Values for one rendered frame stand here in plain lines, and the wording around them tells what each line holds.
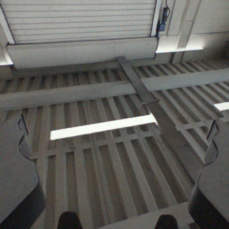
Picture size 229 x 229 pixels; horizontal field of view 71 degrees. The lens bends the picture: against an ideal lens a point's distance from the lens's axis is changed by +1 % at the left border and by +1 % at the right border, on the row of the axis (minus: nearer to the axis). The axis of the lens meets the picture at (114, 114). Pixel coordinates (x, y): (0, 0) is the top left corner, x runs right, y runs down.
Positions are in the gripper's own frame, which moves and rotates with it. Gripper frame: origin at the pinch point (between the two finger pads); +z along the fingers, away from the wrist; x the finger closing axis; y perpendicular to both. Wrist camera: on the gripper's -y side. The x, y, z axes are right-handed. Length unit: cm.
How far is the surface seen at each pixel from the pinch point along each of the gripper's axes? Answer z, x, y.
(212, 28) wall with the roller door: 481, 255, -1
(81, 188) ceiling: 113, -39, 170
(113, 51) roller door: 387, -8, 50
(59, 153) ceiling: 161, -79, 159
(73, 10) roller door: 361, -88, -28
